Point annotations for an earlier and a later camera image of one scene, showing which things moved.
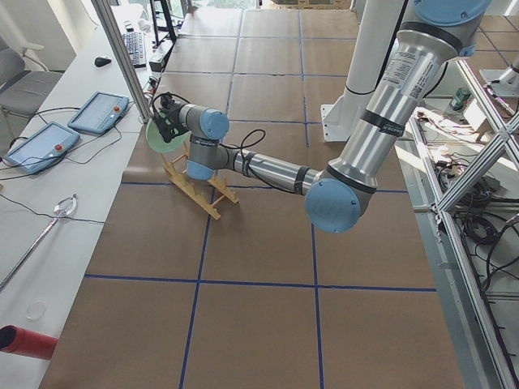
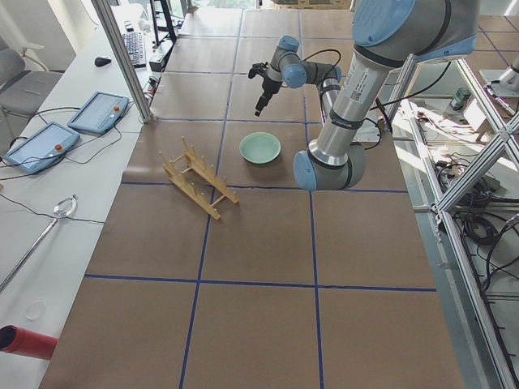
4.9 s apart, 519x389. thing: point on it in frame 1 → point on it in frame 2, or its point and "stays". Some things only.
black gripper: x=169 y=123 → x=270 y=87
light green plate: x=157 y=141 → x=259 y=147
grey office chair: x=25 y=83 stays
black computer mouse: x=100 y=61 stays
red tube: x=17 y=340 stays
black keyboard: x=135 y=43 stays
